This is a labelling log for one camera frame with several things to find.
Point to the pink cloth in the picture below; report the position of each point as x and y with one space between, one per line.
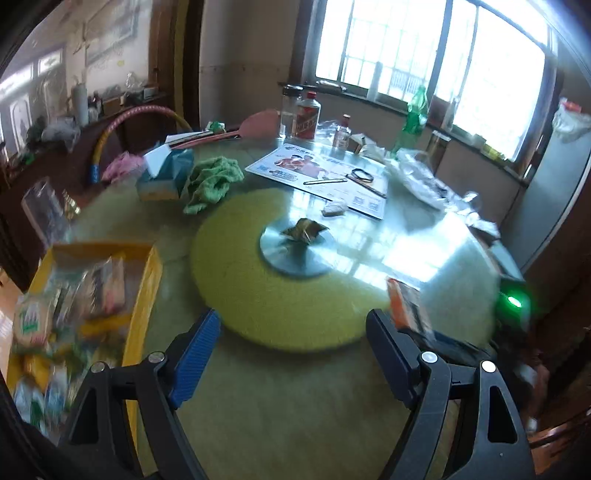
122 166

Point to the pink yellow hula hoop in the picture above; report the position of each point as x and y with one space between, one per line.
136 128

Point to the crumpled yellow wrapper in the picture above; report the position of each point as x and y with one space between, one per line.
304 231

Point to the white plastic bag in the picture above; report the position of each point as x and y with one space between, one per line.
412 168

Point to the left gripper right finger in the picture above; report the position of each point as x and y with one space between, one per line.
489 441

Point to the clear glass jar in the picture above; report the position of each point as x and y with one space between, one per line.
288 111

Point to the small clear liquor bottle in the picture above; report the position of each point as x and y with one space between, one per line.
342 134

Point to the white red liquor bottle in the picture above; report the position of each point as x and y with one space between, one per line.
306 117

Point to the grey refrigerator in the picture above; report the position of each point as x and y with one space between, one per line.
539 208

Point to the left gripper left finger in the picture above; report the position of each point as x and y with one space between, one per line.
98 438

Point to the dark wood sideboard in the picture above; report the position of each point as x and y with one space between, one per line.
66 170

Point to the framed wall painting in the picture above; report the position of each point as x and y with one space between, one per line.
111 26

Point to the teal tissue box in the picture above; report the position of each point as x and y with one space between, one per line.
165 174

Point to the pink fly swatter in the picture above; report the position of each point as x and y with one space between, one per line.
260 126

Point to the yellow cardboard tray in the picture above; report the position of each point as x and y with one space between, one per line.
44 382

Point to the green cloth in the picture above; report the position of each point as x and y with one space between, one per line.
209 181

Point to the orange biscuit package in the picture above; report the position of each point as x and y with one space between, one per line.
407 309

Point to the white thermos mug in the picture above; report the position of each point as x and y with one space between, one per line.
79 100

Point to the white crumpled tissue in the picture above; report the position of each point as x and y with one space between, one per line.
334 209

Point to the square cracker pack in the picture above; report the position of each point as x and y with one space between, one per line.
101 291

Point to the round cracker pack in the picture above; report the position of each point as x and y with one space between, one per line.
33 321

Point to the printed poster sheet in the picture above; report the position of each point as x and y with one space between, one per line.
333 175

